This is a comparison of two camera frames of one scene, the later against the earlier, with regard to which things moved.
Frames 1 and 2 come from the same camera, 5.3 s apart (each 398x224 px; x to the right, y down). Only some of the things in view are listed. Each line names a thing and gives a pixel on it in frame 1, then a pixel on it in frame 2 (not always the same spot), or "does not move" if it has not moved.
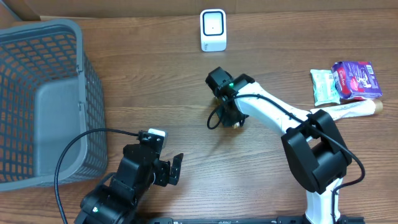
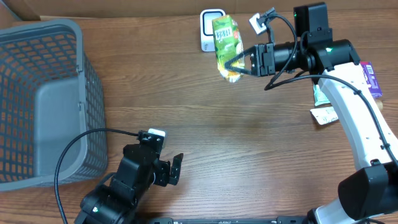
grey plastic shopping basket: (49, 92) does not move
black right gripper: (229, 120) -> (259, 60)
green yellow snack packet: (236, 125) -> (228, 44)
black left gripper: (166, 177) does not move
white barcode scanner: (213, 30) does not move
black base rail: (279, 220) does not move
